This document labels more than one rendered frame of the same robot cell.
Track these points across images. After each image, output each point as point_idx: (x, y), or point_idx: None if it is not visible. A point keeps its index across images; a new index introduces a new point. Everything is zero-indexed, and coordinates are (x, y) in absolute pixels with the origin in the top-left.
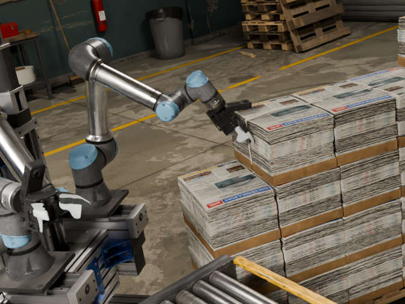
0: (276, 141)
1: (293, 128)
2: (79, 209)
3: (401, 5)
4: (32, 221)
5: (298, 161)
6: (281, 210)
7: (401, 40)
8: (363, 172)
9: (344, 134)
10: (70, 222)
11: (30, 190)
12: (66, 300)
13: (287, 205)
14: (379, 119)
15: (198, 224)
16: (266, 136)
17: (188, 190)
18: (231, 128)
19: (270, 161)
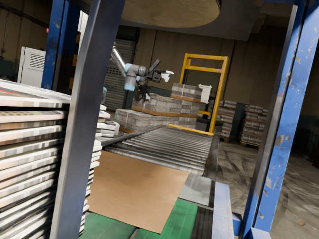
0: (161, 100)
1: (164, 98)
2: (168, 78)
3: (107, 104)
4: (156, 77)
5: (162, 109)
6: (155, 124)
7: (173, 89)
8: (172, 121)
9: (172, 106)
10: None
11: (154, 68)
12: (114, 127)
13: (156, 124)
14: (178, 105)
15: (128, 124)
16: (157, 97)
17: (126, 112)
18: (145, 93)
19: (157, 106)
